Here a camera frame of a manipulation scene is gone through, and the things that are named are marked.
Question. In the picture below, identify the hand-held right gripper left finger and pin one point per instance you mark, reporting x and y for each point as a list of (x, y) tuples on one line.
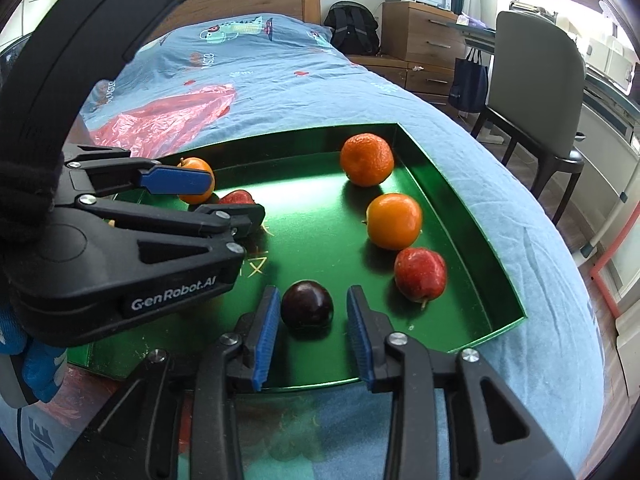
[(265, 340)]

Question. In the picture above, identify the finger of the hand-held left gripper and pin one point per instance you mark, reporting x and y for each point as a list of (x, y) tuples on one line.
[(175, 180), (220, 220)]

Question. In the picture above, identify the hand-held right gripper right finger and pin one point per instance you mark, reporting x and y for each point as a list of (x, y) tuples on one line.
[(360, 340)]

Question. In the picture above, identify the red apple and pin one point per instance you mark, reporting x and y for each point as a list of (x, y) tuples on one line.
[(420, 272), (237, 197)]

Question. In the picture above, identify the yellow apple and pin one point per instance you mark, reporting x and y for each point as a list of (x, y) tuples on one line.
[(200, 164)]

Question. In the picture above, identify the dark plum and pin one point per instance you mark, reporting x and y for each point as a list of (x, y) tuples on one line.
[(307, 305)]

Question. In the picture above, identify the green tray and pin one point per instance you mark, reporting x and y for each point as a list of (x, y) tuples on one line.
[(310, 220)]

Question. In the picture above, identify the smooth orange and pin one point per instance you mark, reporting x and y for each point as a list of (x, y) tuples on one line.
[(394, 221)]

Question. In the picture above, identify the rough mandarin orange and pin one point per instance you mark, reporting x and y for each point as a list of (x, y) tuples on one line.
[(366, 159)]

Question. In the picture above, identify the person's left hand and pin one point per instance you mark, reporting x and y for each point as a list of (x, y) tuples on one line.
[(27, 200)]

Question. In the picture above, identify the pink plastic sheet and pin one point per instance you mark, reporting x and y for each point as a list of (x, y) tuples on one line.
[(165, 120)]

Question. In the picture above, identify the blue and white glove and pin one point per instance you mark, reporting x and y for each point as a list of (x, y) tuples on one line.
[(40, 365)]

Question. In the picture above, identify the blue printed bedsheet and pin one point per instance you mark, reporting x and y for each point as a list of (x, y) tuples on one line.
[(300, 85)]

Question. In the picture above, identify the wooden headboard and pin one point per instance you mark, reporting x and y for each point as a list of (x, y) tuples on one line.
[(280, 0)]

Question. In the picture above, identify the black backpack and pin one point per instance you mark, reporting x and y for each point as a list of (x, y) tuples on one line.
[(352, 27)]

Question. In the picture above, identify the dark blue bag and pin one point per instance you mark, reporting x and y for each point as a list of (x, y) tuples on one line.
[(467, 82)]

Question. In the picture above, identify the wooden dresser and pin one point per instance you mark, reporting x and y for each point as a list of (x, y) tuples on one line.
[(425, 30)]

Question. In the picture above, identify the white cabinet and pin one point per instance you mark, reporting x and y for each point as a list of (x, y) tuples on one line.
[(605, 170)]

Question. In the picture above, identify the grey chair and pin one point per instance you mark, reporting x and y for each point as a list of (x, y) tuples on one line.
[(530, 85)]

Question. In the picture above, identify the white storage box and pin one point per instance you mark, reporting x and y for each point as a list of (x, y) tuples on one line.
[(610, 60)]

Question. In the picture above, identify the pink frame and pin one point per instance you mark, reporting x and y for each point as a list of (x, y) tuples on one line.
[(607, 255)]

